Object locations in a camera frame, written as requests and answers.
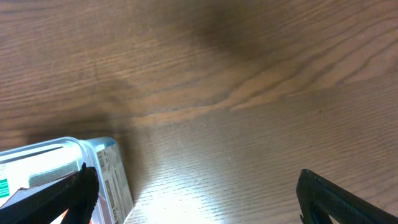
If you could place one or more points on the blue fever patch box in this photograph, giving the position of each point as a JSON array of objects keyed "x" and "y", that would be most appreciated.
[{"x": 115, "y": 203}]

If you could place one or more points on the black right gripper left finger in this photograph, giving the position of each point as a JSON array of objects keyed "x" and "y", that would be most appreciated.
[{"x": 77, "y": 193}]

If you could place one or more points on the green white medicine box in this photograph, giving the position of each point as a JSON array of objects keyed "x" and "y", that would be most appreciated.
[{"x": 33, "y": 172}]

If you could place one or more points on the clear plastic container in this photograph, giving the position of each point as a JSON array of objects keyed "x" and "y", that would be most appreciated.
[{"x": 61, "y": 147}]

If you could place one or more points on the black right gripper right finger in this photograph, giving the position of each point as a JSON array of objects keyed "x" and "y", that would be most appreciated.
[{"x": 322, "y": 201}]

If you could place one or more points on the red white medicine box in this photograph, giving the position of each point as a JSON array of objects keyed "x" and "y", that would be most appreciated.
[{"x": 23, "y": 193}]

